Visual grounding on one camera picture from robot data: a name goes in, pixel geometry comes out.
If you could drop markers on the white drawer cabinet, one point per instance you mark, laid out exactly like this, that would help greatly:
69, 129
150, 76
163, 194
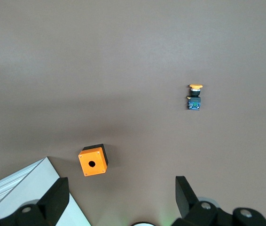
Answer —
43, 174

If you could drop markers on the orange button enclosure box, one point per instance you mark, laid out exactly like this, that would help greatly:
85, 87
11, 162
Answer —
91, 163

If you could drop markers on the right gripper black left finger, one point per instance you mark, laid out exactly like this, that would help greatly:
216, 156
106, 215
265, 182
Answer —
50, 202

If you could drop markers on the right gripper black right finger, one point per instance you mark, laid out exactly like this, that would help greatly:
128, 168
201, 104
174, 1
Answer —
189, 204

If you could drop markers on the yellow mushroom push button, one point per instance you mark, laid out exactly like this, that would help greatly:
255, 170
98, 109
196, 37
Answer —
195, 99

